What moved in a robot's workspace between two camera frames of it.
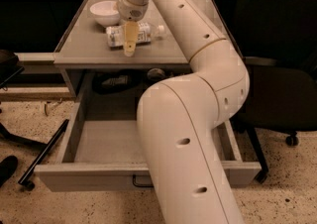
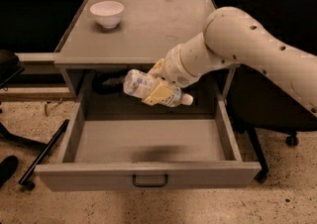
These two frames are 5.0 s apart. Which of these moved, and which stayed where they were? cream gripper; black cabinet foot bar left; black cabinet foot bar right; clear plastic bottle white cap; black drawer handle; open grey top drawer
Moved: cream gripper; clear plastic bottle white cap
Stayed: black cabinet foot bar left; black drawer handle; open grey top drawer; black cabinet foot bar right
